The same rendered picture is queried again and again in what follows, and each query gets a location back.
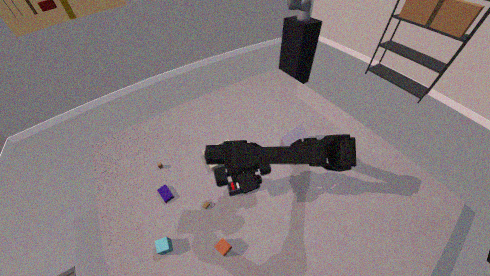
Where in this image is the beige rectangular tray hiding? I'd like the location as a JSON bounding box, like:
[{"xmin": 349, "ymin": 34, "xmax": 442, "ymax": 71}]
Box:
[{"xmin": 202, "ymin": 142, "xmax": 224, "ymax": 172}]

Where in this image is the orange block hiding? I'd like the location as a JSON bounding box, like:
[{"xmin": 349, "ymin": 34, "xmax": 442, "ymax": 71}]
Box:
[{"xmin": 214, "ymin": 238, "xmax": 232, "ymax": 257}]

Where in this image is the purple rectangular block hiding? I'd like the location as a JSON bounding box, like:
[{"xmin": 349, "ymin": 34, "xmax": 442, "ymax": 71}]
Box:
[{"xmin": 157, "ymin": 185, "xmax": 174, "ymax": 203}]

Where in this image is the teal cube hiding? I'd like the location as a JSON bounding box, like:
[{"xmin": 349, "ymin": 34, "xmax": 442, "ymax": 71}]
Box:
[{"xmin": 155, "ymin": 237, "xmax": 173, "ymax": 255}]

